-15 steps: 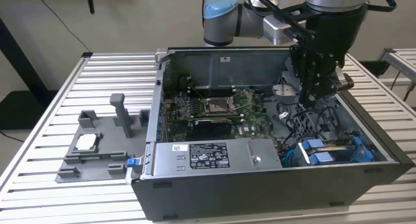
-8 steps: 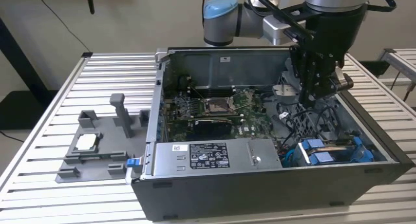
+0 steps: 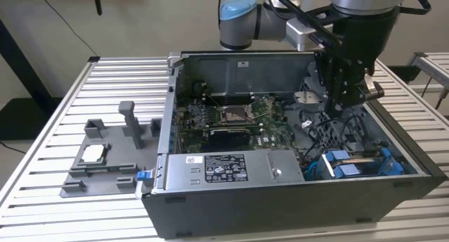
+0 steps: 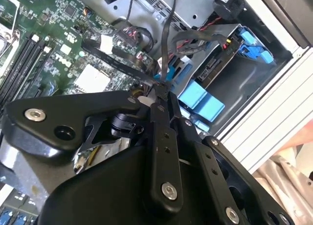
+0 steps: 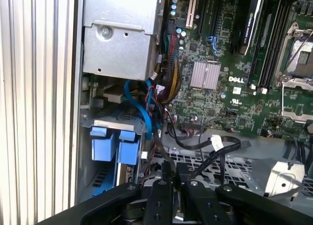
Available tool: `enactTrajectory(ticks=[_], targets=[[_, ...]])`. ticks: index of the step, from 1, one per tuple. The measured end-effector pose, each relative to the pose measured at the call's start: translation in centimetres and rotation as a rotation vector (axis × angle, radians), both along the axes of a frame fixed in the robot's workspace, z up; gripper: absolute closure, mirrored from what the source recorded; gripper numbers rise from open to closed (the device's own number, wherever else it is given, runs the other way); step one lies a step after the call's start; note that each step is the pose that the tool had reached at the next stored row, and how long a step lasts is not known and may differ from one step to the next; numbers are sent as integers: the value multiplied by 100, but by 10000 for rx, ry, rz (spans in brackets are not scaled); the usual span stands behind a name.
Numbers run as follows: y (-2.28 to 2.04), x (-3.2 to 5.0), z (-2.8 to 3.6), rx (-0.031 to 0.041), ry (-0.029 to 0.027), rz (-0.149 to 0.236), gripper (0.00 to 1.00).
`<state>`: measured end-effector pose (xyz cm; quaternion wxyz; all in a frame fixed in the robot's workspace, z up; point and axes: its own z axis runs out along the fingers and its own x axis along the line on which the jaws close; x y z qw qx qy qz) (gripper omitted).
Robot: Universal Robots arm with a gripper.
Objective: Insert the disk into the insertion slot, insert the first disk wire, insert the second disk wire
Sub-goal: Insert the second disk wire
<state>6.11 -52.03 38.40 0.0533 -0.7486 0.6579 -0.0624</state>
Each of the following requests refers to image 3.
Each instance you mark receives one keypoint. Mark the black desk stand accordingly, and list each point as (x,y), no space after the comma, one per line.
(20,68)

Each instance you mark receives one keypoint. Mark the black RAM slot row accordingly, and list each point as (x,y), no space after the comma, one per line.
(228,98)

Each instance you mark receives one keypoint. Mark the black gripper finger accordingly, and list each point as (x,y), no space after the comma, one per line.
(330,81)
(355,86)

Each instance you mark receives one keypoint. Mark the silver metal bracket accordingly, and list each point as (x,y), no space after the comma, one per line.
(306,97)

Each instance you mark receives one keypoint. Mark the black open PC case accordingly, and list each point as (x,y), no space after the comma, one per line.
(245,210)

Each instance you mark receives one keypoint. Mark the blue carrier in bay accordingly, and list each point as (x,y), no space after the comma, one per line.
(346,171)

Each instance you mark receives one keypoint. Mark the silver CPU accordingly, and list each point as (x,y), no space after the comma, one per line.
(92,153)

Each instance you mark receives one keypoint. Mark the thin metal locking lever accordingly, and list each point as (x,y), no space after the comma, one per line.
(213,100)

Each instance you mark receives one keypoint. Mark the silver power supply unit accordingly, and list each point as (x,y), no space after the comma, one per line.
(182,179)

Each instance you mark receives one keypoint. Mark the blue case latch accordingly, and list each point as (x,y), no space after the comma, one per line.
(141,176)

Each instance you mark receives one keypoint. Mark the black graphics card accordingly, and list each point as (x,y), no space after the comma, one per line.
(228,140)

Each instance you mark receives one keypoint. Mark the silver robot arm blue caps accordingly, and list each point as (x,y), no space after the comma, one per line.
(241,29)

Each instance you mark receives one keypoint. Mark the metal slat side table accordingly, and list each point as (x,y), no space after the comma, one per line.
(434,65)

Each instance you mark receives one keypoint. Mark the grey parts rack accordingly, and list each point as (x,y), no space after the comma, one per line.
(116,142)

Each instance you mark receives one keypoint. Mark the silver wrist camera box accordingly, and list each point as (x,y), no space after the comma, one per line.
(297,31)

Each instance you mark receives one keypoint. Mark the CPU socket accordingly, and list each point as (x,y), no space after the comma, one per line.
(233,115)

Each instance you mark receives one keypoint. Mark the green motherboard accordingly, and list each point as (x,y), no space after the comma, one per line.
(277,131)

